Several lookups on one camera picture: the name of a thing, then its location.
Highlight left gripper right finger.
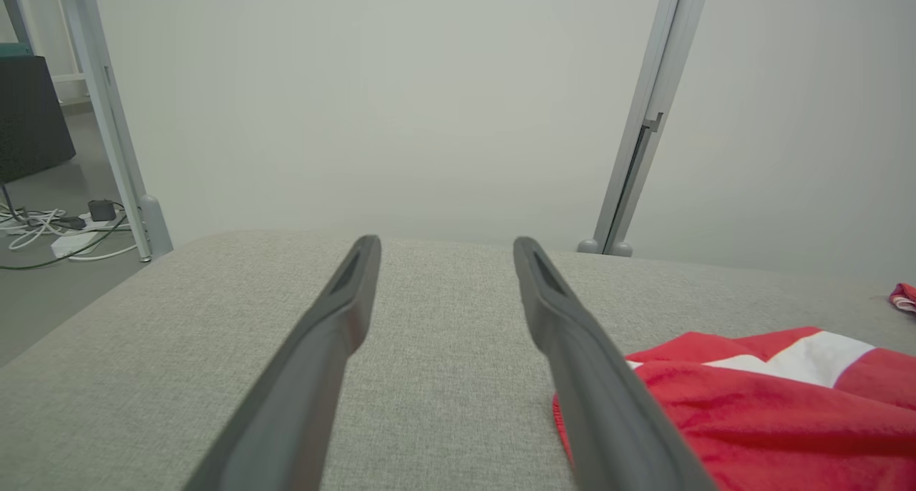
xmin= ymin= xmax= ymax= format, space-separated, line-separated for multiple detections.
xmin=512 ymin=235 xmax=717 ymax=491

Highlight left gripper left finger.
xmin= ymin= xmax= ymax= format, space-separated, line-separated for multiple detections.
xmin=182 ymin=234 xmax=383 ymax=491

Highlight red shorts with white band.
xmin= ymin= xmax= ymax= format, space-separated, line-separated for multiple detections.
xmin=552 ymin=326 xmax=916 ymax=491

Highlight white power strip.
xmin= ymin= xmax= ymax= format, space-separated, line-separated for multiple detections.
xmin=49 ymin=229 xmax=102 ymax=258

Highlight grey notched partition post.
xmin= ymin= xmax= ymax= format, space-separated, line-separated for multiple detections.
xmin=576 ymin=0 xmax=713 ymax=258

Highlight cables and power strip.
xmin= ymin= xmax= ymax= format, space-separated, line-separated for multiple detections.
xmin=0 ymin=205 xmax=138 ymax=263

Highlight grey end partition post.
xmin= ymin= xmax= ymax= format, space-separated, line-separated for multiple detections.
xmin=57 ymin=0 xmax=175 ymax=263

